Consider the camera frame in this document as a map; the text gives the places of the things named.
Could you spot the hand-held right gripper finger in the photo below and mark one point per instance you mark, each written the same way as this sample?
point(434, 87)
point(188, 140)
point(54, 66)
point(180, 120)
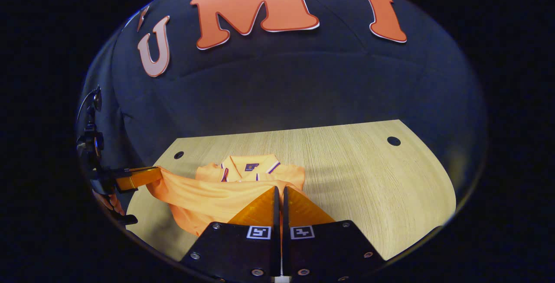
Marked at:
point(276, 218)
point(285, 218)

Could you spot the orange polo T-shirt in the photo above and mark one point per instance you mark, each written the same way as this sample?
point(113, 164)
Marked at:
point(204, 196)

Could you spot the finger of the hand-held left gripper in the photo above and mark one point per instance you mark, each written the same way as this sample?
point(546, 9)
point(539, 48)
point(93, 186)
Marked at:
point(138, 178)

